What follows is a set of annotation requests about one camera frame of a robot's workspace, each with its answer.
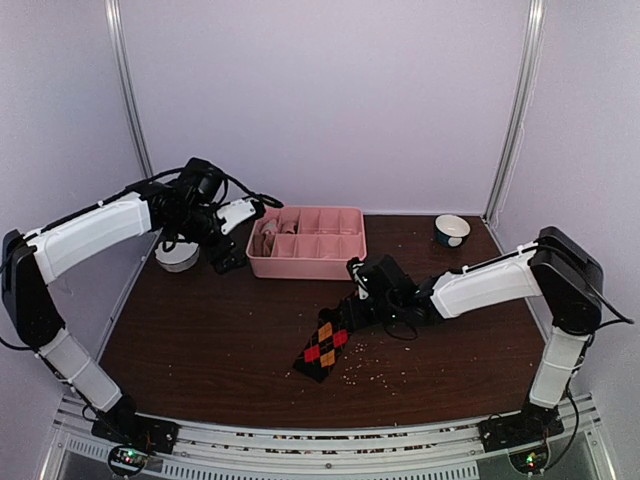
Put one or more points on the white and teal bowl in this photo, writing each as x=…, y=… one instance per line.
x=451, y=231

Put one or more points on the right aluminium frame post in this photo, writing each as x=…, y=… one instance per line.
x=522, y=96

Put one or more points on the rolled socks in tray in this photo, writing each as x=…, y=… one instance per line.
x=264, y=239

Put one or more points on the left aluminium frame post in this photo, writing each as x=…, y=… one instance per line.
x=119, y=48

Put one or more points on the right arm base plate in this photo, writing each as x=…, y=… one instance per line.
x=525, y=439

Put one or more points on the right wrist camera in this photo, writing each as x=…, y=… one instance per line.
x=355, y=269

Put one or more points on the aluminium frame post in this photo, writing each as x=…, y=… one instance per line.
x=522, y=96
x=119, y=48

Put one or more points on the argyle black red sock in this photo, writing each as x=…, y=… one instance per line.
x=325, y=346

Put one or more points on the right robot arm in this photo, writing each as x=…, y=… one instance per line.
x=553, y=267

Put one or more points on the aluminium front rail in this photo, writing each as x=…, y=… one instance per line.
x=444, y=450

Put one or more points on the beige striped sock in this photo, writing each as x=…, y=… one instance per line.
x=288, y=227

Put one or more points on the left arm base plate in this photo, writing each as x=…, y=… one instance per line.
x=135, y=446

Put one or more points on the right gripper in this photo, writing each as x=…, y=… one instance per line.
x=353, y=316

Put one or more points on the pink divided organizer tray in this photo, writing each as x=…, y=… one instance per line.
x=328, y=237

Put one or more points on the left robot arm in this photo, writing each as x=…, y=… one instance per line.
x=186, y=205

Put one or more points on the white scalloped bowl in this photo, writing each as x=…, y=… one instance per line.
x=180, y=259

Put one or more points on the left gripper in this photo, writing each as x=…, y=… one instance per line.
x=228, y=261

